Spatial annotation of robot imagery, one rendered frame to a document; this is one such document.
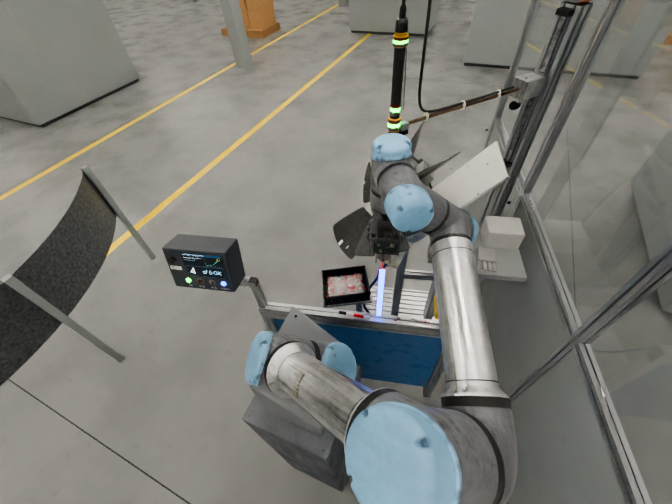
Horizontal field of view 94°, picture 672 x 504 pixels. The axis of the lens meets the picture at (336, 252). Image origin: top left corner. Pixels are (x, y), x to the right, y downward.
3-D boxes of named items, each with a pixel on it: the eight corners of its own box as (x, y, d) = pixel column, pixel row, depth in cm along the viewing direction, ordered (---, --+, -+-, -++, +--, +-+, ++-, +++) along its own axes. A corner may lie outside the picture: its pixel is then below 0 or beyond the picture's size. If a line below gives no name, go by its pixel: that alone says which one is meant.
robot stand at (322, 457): (342, 492, 166) (326, 460, 92) (292, 467, 175) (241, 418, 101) (361, 433, 184) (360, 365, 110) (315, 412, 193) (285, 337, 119)
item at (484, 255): (494, 251, 158) (495, 248, 157) (496, 274, 149) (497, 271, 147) (476, 249, 160) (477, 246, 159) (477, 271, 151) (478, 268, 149)
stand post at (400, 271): (396, 314, 235) (410, 226, 167) (395, 325, 229) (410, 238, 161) (390, 314, 236) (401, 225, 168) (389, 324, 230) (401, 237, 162)
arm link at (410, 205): (458, 219, 54) (436, 181, 61) (415, 192, 48) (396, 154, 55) (424, 247, 58) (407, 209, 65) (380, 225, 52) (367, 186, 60)
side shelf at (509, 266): (509, 229, 172) (511, 225, 170) (525, 282, 149) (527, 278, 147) (464, 226, 176) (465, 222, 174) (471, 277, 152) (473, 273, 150)
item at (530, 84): (526, 91, 132) (534, 69, 126) (540, 97, 128) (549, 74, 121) (507, 97, 129) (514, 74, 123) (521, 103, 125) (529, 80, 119)
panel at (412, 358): (425, 386, 188) (448, 334, 139) (425, 387, 188) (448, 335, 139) (293, 367, 201) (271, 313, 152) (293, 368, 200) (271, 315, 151)
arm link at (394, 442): (289, 381, 81) (497, 546, 35) (233, 374, 73) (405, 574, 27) (302, 335, 83) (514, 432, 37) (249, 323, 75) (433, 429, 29)
